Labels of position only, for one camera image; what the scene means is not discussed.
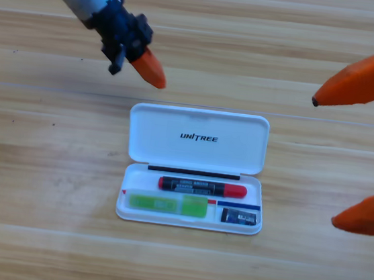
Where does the white Unitree pencil case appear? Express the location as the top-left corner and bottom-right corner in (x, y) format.
(113, 100), (275, 237)

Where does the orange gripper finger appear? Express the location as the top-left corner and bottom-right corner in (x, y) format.
(329, 181), (374, 237)
(310, 29), (374, 114)

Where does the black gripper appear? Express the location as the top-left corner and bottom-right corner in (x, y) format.
(78, 0), (177, 90)

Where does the red black marker pen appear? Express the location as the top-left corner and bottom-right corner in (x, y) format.
(157, 175), (248, 201)

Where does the dark blue eraser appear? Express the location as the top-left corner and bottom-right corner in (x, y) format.
(220, 207), (258, 228)

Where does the green highlighter pen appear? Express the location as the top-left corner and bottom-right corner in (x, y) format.
(126, 188), (209, 219)

